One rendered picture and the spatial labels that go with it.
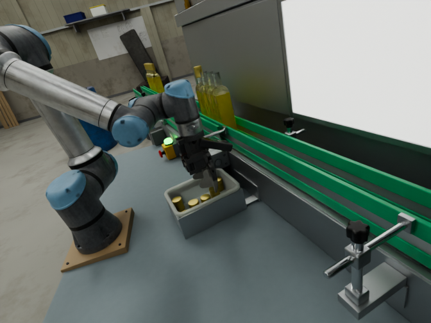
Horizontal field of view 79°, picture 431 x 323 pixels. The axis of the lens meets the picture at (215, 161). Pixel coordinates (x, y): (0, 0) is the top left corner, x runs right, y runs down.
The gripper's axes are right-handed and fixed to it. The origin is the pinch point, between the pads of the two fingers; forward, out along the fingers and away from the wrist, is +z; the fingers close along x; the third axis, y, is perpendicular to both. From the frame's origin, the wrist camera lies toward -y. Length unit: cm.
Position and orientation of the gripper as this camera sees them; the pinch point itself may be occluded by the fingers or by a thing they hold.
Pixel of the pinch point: (213, 184)
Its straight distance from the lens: 88.6
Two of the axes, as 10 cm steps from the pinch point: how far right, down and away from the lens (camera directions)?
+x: 3.9, 3.4, -8.6
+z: 2.3, 8.6, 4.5
